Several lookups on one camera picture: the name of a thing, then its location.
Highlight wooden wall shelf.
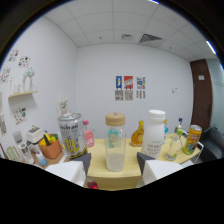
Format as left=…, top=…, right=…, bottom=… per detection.
left=7, top=90, right=39, bottom=100

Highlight brown door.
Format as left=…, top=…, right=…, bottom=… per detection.
left=189, top=58, right=213, bottom=132

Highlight blue wall poster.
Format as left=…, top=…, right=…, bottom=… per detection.
left=115, top=75, right=124, bottom=102

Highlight red wall poster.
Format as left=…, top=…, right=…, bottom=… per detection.
left=123, top=75, right=134, bottom=101

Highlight blue and white cup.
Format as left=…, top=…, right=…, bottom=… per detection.
left=35, top=151, right=48, bottom=167

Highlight dark green toy vegetable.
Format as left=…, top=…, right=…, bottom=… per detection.
left=44, top=133, right=53, bottom=147

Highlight black chair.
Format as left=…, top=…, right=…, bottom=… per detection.
left=196, top=126, right=224, bottom=163

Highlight clear bottle green cap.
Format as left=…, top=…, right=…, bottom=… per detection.
left=165, top=128, right=185, bottom=162

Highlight white milk bottle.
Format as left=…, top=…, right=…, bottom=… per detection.
left=141, top=109, right=167, bottom=160

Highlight orange storage basket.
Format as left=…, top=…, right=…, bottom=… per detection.
left=38, top=133, right=63, bottom=160

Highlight two-tier wooden shelf rack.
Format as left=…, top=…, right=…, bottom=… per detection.
left=59, top=131, right=205, bottom=192

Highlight ceiling air vent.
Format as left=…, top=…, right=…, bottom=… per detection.
left=138, top=33, right=164, bottom=44

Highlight white flowers in vase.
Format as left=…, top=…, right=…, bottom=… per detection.
left=59, top=96, right=70, bottom=116

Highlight small blue liquid bottle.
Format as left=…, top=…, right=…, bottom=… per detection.
left=163, top=119, right=170, bottom=135

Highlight clear jar wooden lid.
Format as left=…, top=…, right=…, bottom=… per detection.
left=105, top=112, right=127, bottom=173

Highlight amber syrup bottle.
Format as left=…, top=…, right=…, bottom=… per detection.
left=130, top=120, right=146, bottom=148

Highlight colourful sticker sheet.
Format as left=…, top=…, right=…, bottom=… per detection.
left=13, top=107, right=28, bottom=126

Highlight white countertop appliance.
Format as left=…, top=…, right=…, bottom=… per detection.
left=26, top=125, right=47, bottom=154

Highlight black and silver can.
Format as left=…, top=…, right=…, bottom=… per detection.
left=57, top=112, right=88, bottom=160

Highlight pink liquid bottle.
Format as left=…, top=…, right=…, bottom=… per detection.
left=82, top=120, right=96, bottom=149

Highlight multicoloured wall poster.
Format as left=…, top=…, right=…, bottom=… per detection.
left=136, top=76, right=147, bottom=100

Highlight white coffee machine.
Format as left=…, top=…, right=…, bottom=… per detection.
left=12, top=130, right=34, bottom=165

